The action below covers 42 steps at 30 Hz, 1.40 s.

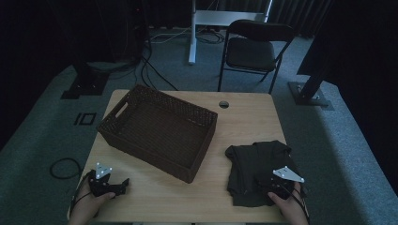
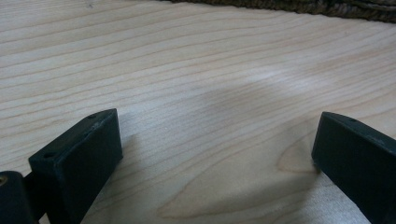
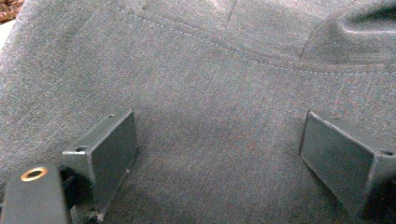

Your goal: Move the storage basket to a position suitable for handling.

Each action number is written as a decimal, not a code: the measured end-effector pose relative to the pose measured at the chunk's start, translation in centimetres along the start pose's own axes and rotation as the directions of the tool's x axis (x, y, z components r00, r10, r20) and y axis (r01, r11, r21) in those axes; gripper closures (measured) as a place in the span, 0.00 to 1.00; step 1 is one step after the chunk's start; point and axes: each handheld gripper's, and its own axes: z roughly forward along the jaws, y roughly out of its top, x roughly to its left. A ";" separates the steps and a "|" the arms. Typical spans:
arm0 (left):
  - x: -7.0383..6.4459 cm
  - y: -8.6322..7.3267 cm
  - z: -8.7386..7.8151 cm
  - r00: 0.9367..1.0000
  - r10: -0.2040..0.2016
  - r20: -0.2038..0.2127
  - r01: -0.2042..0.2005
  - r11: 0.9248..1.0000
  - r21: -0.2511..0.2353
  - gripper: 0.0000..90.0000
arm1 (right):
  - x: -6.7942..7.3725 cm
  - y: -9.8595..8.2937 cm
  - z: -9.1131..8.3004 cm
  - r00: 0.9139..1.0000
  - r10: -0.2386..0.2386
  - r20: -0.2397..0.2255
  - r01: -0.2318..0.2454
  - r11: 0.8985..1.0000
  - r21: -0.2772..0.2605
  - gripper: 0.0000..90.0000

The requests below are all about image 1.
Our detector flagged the black slanted stand with base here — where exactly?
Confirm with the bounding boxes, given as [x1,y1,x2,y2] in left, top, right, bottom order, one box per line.
[287,46,334,111]

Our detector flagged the person's right hand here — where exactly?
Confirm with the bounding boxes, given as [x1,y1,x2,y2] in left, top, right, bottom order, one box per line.
[267,183,309,219]

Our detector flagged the black folding chair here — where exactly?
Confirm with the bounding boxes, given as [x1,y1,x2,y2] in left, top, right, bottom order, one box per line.
[218,19,296,95]

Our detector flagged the dark equipment cabinet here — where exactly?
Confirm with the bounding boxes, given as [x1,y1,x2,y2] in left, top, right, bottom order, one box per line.
[93,0,148,64]

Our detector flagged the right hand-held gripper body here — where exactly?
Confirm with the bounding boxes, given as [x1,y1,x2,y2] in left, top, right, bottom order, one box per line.
[266,166,305,201]

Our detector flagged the brown wicker basket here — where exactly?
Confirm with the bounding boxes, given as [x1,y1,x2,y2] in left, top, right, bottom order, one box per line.
[96,83,219,185]

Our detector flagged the dark cloth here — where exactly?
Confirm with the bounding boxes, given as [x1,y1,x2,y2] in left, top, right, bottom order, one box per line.
[224,140,306,208]

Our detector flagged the black cable loop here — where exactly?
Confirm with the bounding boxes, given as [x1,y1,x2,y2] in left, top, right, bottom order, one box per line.
[50,157,83,180]

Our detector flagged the person's left hand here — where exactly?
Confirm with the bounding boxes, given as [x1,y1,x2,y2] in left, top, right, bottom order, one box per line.
[72,187,116,220]

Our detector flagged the dark curtain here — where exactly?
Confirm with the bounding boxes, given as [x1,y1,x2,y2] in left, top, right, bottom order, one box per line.
[268,0,333,37]

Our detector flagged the right hand-held gripper black cable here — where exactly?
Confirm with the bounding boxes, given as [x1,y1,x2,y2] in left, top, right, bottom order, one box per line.
[280,182,311,224]

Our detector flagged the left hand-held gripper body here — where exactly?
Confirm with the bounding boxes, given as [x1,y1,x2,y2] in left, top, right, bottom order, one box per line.
[88,162,120,198]

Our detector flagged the white floor cable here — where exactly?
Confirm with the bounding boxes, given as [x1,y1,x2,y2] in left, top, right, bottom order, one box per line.
[149,27,192,45]

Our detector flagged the black stand with flat base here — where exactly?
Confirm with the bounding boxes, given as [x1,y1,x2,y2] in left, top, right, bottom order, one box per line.
[60,60,111,100]

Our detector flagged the hand-held gripper black cable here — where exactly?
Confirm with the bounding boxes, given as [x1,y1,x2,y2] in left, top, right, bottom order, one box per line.
[69,170,95,218]
[280,182,311,224]

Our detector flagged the left hand-held gripper black cable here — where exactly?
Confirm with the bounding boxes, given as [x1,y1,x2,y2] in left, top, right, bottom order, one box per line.
[69,170,95,218]

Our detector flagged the white metal desk frame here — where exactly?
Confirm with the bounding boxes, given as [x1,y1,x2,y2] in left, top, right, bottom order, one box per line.
[188,0,273,66]

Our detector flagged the black floor cables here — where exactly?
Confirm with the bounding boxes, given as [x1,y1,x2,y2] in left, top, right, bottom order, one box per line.
[134,40,179,92]

